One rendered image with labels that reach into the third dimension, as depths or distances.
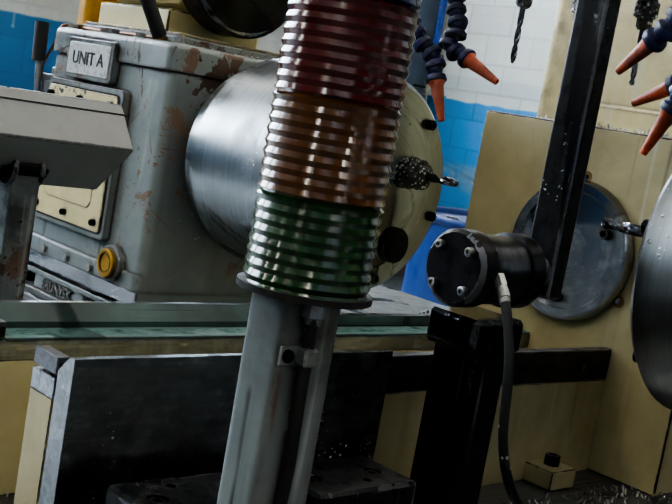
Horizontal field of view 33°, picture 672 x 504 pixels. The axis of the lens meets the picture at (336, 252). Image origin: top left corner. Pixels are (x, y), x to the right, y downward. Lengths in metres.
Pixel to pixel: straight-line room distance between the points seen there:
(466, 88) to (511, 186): 6.89
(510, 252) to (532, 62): 6.94
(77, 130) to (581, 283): 0.53
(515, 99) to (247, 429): 7.35
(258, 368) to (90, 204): 0.93
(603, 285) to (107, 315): 0.52
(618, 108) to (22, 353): 0.77
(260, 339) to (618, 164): 0.72
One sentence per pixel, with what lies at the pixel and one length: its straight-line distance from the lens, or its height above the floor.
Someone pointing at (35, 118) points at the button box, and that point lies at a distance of 0.98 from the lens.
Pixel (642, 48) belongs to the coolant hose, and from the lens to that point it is 0.99.
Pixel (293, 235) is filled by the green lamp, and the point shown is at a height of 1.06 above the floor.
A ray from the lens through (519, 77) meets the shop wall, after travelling 7.85.
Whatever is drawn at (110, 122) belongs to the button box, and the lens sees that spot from 1.02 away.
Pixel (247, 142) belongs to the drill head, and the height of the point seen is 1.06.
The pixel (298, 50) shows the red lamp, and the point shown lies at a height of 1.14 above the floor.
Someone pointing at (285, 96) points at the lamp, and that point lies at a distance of 0.50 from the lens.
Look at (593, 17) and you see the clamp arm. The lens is 0.94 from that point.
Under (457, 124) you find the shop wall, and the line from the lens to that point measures 8.16.
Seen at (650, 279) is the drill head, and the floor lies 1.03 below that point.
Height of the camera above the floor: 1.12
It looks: 7 degrees down
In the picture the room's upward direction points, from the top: 10 degrees clockwise
